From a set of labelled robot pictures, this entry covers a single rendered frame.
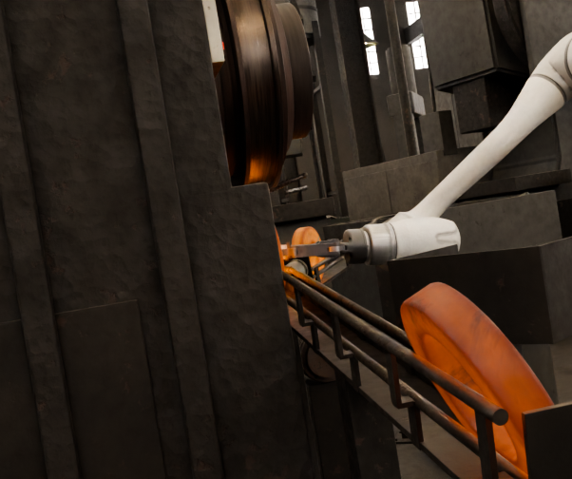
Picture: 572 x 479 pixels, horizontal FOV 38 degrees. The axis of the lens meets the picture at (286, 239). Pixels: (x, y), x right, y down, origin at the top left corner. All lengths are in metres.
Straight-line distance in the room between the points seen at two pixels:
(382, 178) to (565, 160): 1.32
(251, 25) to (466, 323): 1.04
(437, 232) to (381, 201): 4.34
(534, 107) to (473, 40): 3.44
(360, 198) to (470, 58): 1.51
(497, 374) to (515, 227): 3.67
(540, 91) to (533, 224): 2.42
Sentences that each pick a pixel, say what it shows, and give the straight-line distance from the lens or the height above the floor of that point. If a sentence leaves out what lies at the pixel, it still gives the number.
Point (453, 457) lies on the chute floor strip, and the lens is 0.81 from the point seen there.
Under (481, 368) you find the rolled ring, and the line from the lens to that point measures 0.61.
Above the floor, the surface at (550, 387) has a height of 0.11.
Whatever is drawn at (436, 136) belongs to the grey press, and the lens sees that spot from 5.71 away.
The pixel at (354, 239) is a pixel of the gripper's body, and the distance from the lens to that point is 1.75.
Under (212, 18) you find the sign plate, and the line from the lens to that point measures 1.30.
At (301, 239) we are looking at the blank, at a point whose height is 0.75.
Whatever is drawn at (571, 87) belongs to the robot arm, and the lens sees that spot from 1.99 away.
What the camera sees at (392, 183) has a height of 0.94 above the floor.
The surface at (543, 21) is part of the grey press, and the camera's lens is 5.19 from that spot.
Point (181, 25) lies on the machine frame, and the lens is 1.28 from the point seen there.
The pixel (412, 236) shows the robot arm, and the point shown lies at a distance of 1.77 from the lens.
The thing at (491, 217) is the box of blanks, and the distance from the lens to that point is 4.18.
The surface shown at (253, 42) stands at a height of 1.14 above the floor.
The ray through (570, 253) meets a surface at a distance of 1.28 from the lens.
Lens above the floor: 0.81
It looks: 1 degrees down
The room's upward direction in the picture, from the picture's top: 9 degrees counter-clockwise
